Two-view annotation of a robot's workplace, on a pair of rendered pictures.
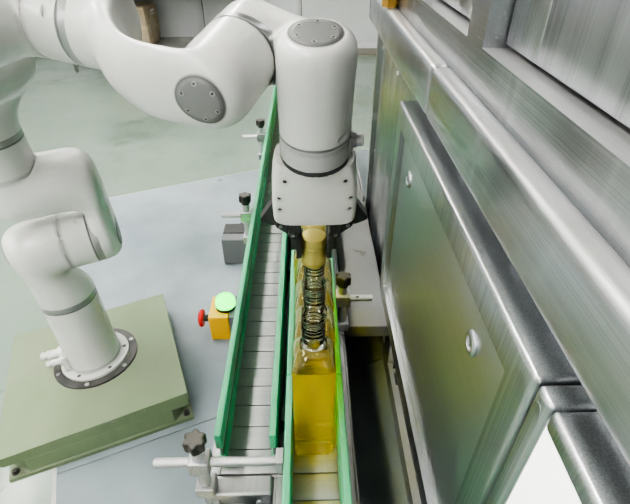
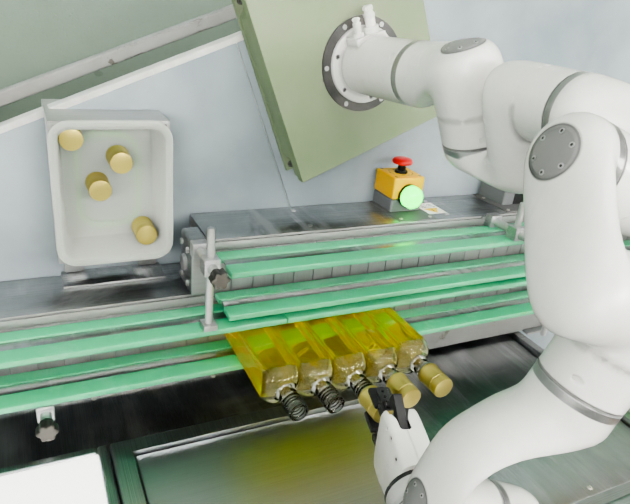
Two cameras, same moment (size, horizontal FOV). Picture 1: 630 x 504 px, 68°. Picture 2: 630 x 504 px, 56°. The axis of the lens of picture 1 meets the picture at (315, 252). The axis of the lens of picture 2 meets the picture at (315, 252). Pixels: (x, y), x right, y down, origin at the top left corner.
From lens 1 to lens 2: 0.57 m
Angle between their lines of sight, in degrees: 34
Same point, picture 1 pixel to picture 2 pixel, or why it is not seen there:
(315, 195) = (385, 469)
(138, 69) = (449, 475)
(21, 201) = (493, 122)
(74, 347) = (362, 69)
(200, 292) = not seen: hidden behind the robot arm
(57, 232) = (470, 120)
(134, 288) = not seen: hidden behind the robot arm
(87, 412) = (292, 82)
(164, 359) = (347, 146)
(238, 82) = not seen: outside the picture
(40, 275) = (427, 85)
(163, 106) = (427, 462)
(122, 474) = (232, 113)
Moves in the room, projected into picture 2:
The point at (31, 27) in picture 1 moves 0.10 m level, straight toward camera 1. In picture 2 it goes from (571, 352) to (480, 417)
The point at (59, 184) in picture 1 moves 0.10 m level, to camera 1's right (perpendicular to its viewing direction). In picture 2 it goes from (507, 167) to (487, 244)
